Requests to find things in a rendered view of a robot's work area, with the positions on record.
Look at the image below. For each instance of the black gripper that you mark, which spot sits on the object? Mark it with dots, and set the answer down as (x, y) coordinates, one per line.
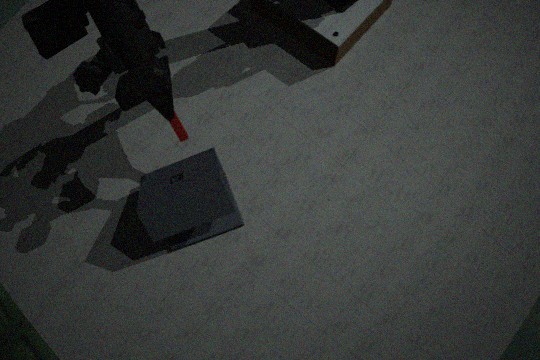
(131, 39)

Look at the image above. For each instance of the dark navy sloped panel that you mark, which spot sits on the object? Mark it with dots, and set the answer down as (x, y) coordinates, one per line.
(188, 201)

